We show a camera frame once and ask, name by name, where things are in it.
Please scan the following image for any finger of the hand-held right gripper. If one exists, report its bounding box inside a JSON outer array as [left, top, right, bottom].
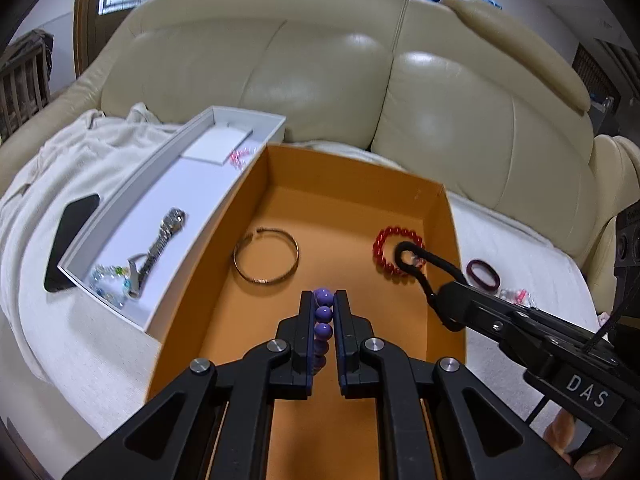
[[433, 281, 612, 362], [430, 300, 557, 379]]

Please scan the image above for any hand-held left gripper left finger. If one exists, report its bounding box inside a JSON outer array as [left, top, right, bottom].
[[62, 290, 321, 480]]

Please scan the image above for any silver wrist watch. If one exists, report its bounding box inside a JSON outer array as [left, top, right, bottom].
[[127, 207, 187, 296]]

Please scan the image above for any small pink bracelet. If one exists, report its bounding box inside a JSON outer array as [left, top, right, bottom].
[[229, 146, 258, 170]]

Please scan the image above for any orange cardboard box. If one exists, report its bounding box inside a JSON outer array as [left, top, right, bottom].
[[145, 142, 468, 480]]

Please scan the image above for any gold bangle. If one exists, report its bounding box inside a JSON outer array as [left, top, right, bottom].
[[233, 227, 300, 285]]

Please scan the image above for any black hair tie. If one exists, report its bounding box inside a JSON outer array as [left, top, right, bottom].
[[394, 241, 466, 332]]

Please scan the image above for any purple bead bracelet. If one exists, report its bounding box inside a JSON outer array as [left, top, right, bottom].
[[311, 287, 335, 376]]

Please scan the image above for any pink clear bead bracelet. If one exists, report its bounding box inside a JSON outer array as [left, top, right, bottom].
[[497, 287, 536, 308]]

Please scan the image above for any beige leather sofa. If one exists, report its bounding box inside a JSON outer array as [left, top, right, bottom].
[[0, 0, 601, 271]]

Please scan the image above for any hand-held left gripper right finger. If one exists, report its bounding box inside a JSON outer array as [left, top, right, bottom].
[[334, 290, 581, 480]]

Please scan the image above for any white cardboard box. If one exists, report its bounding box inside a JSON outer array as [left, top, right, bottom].
[[59, 105, 287, 335]]

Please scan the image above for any red bead bracelet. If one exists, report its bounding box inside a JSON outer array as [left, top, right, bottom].
[[371, 227, 427, 277]]

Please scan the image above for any wooden crib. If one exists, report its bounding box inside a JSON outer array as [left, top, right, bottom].
[[0, 30, 55, 141]]

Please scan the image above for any dark red hair tie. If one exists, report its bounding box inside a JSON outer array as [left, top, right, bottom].
[[466, 258, 502, 291]]

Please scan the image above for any white blanket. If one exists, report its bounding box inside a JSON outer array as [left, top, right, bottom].
[[0, 102, 616, 480]]

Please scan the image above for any beige leather armchair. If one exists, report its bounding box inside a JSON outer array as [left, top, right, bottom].
[[585, 135, 640, 311]]

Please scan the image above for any white card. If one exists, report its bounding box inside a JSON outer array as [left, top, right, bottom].
[[180, 129, 255, 165]]

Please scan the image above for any person's right hand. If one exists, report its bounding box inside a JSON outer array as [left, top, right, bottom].
[[544, 409, 618, 479]]

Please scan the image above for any black smartphone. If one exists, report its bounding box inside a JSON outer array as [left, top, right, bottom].
[[44, 192, 101, 293]]

